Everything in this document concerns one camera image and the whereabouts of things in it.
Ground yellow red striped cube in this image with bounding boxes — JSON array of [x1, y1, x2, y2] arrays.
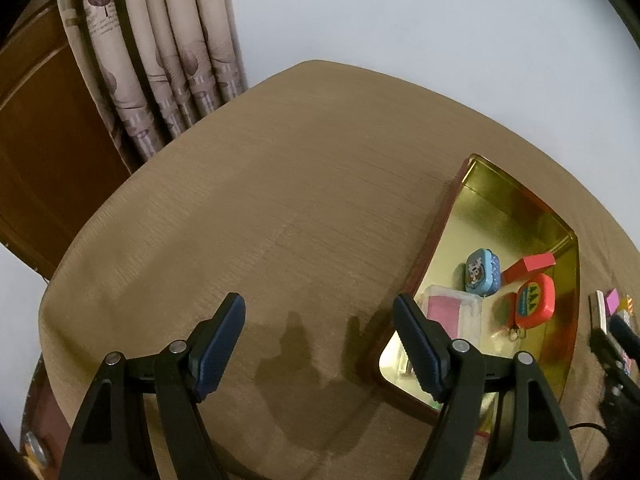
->
[[617, 295, 634, 315]]

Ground pink rectangular block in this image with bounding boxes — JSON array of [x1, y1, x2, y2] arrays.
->
[[604, 288, 620, 316]]

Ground black white zigzag cube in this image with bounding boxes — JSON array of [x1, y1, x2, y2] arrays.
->
[[594, 290, 608, 334]]

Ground clear box pink contents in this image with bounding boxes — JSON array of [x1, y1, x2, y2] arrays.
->
[[419, 285, 482, 348]]

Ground round metal knob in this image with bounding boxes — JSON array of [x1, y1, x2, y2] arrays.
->
[[24, 430, 52, 469]]

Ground red tape measure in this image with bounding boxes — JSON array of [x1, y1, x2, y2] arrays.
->
[[514, 273, 555, 330]]

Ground blue skull mini tin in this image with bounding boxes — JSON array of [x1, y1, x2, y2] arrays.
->
[[464, 248, 501, 297]]

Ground gold red toffee tin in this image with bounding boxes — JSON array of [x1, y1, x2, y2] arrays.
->
[[402, 155, 580, 396]]

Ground red wooden block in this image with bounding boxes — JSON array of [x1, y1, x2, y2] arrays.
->
[[501, 252, 556, 285]]

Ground tan fabric tablecloth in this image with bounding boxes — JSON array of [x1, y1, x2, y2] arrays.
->
[[39, 61, 639, 479]]

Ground brown wooden door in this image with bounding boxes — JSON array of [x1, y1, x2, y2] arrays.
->
[[1, 0, 129, 278]]

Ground patterned beige curtain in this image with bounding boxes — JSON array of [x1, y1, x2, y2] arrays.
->
[[56, 0, 245, 170]]

